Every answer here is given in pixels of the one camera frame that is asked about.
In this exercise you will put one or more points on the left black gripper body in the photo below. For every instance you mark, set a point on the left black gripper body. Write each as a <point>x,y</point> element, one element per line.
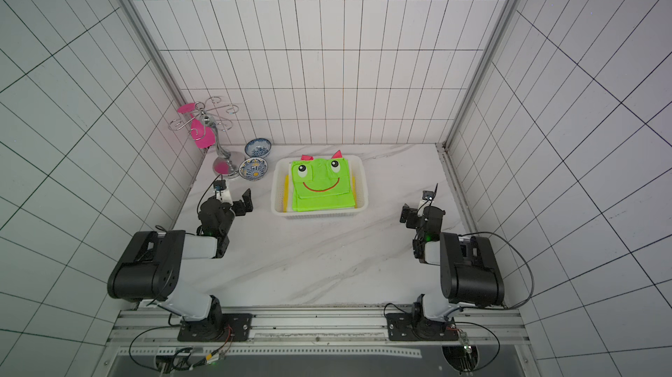
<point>227,223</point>

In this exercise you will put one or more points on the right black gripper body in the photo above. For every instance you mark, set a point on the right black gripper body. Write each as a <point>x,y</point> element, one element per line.
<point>413,215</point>

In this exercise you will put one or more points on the white plastic basket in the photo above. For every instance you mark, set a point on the white plastic basket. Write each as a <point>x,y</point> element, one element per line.
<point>359,182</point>

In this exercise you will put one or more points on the green frog raincoat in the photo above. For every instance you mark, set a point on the green frog raincoat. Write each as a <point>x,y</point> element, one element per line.
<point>321,184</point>

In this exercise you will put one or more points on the yellow raincoat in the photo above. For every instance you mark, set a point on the yellow raincoat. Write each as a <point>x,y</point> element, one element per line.
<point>286,193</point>

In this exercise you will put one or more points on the pink bunny raincoat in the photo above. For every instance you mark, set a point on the pink bunny raincoat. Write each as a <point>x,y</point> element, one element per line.
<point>320,156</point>

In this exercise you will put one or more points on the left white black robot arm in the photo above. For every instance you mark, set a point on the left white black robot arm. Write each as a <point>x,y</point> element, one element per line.
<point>149,269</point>

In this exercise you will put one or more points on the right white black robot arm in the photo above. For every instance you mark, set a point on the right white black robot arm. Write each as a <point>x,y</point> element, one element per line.
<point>469,275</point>

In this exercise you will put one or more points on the blue white bowl lower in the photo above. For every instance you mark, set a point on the blue white bowl lower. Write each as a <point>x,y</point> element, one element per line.
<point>253,169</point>

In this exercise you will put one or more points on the blue white bowl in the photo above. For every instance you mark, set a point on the blue white bowl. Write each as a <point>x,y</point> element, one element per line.
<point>258,148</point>
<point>253,169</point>

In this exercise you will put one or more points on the silver glass holder stand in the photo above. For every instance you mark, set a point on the silver glass holder stand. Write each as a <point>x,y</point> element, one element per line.
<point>227,162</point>

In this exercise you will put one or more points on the blue white bowl upper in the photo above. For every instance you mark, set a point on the blue white bowl upper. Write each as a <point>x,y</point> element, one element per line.
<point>258,148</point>

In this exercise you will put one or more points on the pink wine glass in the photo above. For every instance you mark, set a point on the pink wine glass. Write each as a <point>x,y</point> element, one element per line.
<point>203,136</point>

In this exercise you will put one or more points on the right base wiring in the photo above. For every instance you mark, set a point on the right base wiring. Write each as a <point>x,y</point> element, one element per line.
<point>470,348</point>

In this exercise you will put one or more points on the base wiring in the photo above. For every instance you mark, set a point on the base wiring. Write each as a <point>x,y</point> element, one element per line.
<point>184,358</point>
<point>470,348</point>

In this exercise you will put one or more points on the left base wiring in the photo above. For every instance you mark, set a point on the left base wiring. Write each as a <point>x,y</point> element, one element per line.
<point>184,358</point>

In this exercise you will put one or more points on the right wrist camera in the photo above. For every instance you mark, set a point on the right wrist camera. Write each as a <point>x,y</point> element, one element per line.
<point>428,197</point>

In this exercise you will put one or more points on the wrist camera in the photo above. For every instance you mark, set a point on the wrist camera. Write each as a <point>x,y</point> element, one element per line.
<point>222,192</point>
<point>428,197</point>

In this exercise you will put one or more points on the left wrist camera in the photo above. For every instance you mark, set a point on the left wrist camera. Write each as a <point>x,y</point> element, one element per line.
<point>222,192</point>

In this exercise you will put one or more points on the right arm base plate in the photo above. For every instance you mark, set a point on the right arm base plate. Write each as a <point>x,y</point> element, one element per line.
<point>402,328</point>

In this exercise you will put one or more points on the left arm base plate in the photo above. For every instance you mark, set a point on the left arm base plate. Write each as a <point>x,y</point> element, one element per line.
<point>231,327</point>

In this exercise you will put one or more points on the aluminium mounting rail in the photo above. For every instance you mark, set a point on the aluminium mounting rail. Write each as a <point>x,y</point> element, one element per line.
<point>318,326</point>

